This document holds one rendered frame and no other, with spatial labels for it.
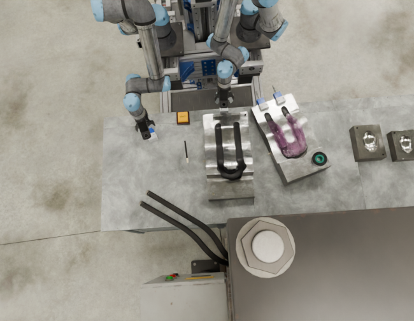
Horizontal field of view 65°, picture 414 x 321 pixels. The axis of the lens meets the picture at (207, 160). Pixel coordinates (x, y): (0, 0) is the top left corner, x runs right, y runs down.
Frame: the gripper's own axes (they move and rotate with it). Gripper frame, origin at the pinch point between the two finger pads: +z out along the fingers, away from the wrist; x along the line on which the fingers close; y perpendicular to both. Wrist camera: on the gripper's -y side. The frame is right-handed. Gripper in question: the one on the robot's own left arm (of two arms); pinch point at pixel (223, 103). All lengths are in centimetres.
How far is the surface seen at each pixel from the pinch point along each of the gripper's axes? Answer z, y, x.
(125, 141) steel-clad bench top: 14, -14, 61
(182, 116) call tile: 9.7, -2.5, 25.3
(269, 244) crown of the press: -111, -83, -1
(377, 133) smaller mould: 5, -22, -86
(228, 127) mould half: 4.4, -13.5, -1.6
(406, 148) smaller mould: 8, -32, -102
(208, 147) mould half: 5.0, -24.5, 10.5
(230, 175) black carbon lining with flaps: 6.4, -41.5, -0.7
